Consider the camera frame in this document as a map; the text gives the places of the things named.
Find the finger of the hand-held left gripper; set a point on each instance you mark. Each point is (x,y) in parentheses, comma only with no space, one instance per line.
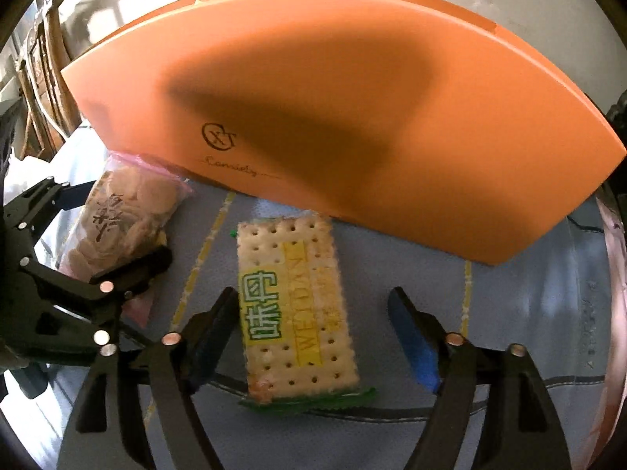
(34,205)
(73,303)

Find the blue striped tablecloth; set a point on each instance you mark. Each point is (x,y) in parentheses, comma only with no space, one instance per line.
(514,303)

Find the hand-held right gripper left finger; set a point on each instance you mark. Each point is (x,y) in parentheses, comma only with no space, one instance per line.
(208,352)

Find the orange cardboard box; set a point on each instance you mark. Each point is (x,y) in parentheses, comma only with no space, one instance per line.
(343,132)

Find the green-edged cracker packet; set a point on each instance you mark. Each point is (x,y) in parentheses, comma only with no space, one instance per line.
(294,303)

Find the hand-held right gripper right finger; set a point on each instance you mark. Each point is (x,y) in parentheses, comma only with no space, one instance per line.
(416,347)

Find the pink bag of round crackers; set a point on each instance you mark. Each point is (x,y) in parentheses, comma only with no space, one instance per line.
(127,215)

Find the carved wooden chair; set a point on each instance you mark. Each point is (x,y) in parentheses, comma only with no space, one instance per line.
(61,93)

